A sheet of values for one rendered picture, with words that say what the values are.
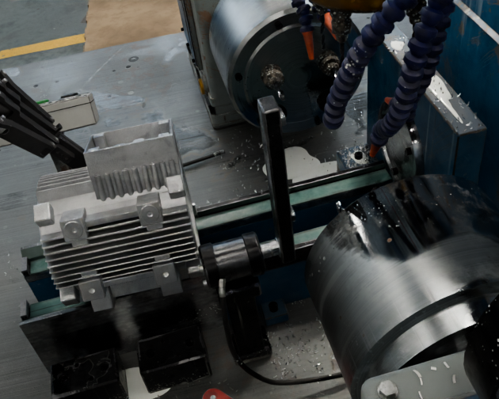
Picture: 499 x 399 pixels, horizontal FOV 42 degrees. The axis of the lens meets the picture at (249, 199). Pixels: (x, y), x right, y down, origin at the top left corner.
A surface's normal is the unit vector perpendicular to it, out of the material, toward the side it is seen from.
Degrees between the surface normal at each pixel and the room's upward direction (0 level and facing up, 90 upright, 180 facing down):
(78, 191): 65
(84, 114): 61
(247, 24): 35
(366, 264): 40
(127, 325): 90
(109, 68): 0
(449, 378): 0
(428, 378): 0
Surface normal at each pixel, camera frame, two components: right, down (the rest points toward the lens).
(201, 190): -0.12, -0.71
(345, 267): -0.82, -0.25
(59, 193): 0.12, 0.31
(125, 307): 0.24, 0.65
